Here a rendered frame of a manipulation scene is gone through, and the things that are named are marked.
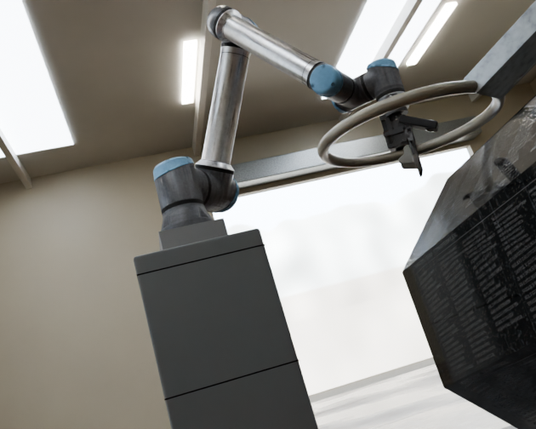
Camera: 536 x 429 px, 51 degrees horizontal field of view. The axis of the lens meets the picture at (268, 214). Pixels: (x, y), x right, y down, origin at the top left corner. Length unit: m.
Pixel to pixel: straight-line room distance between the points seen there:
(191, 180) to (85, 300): 6.13
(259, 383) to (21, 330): 6.56
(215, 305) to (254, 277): 0.15
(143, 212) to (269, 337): 6.64
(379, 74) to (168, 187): 0.78
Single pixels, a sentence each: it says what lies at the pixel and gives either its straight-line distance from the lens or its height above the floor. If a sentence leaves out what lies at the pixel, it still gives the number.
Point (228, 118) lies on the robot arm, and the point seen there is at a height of 1.33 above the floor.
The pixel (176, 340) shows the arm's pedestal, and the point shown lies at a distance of 1.70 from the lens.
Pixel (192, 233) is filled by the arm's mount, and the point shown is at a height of 0.91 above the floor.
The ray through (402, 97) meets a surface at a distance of 1.32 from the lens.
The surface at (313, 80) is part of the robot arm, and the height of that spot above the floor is 1.18.
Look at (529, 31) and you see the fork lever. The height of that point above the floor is 0.91.
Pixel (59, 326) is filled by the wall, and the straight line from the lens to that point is 8.01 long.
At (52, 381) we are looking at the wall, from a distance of 7.94.
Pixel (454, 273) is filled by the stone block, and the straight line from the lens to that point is 1.42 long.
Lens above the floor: 0.38
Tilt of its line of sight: 16 degrees up
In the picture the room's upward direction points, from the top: 17 degrees counter-clockwise
